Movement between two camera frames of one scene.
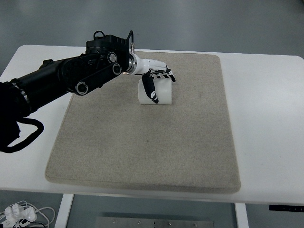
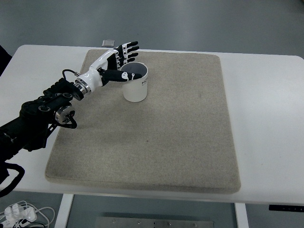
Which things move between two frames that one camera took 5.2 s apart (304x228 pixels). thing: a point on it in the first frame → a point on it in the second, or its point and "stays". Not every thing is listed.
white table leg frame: [65, 208] stays
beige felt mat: [106, 139] stays
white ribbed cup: [163, 91] → [135, 90]
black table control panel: [286, 208] stays
